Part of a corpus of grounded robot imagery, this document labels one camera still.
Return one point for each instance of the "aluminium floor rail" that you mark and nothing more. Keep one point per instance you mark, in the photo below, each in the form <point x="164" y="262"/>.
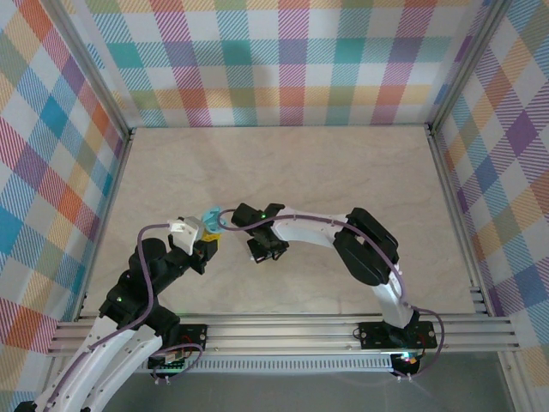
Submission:
<point x="455" y="214"/>
<point x="105" y="214"/>

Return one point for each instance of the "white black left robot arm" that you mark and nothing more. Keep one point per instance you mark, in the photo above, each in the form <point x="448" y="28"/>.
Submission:
<point x="107" y="356"/>

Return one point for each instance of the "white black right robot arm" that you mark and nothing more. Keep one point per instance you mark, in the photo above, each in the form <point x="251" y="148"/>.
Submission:
<point x="309" y="232"/>

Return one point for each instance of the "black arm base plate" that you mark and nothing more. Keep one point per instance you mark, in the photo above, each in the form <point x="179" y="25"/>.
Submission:
<point x="193" y="335"/>
<point x="373" y="335"/>

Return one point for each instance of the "small lit controller board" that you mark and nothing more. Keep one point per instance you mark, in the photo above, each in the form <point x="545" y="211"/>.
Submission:
<point x="405" y="359"/>

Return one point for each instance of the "aluminium frame post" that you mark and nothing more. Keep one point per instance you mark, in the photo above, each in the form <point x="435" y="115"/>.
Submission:
<point x="467" y="64"/>
<point x="96" y="73"/>
<point x="512" y="382"/>

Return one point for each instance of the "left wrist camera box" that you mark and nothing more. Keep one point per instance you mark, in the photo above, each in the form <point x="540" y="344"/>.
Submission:
<point x="186" y="236"/>

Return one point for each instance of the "teal earbud charging case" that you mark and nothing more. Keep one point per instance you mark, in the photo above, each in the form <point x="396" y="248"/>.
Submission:
<point x="211" y="216"/>

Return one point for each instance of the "wide aluminium base rail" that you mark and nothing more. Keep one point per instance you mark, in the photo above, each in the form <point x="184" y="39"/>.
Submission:
<point x="279" y="335"/>

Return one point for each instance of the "green controller circuit board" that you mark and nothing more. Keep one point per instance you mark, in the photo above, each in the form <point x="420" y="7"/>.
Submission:
<point x="167" y="360"/>

